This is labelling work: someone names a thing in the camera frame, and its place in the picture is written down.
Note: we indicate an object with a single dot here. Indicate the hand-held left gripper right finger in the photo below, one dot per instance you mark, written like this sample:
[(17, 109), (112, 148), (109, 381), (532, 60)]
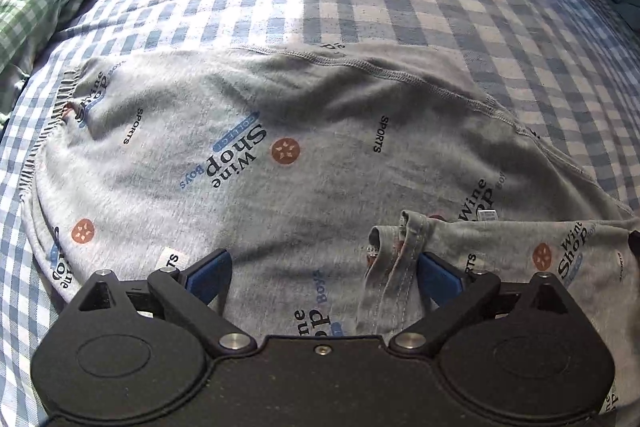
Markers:
[(440, 277)]

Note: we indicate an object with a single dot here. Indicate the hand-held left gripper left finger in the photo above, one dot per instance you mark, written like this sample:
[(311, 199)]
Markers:
[(210, 278)]

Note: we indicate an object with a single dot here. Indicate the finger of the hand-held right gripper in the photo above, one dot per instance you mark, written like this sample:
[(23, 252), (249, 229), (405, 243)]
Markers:
[(635, 252)]

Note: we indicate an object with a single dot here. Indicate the grey printed pants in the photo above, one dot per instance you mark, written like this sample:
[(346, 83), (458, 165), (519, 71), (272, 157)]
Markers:
[(280, 187)]

